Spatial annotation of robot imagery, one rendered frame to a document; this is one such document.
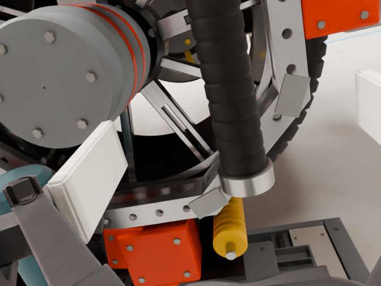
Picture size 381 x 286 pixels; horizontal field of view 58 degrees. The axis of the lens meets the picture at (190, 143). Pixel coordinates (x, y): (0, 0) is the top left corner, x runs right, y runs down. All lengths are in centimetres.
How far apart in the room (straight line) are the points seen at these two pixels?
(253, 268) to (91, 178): 84
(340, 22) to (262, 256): 69
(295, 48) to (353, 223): 107
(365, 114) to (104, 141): 13
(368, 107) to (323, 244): 108
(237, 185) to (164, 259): 36
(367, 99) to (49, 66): 27
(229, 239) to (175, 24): 35
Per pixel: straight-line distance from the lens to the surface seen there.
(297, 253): 111
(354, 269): 117
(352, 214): 150
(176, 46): 92
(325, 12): 47
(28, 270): 51
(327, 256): 121
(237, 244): 60
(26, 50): 35
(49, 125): 37
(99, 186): 16
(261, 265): 97
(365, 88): 18
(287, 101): 48
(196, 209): 54
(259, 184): 26
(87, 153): 16
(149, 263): 61
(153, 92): 59
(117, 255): 63
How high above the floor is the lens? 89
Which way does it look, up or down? 22 degrees down
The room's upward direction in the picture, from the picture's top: 14 degrees counter-clockwise
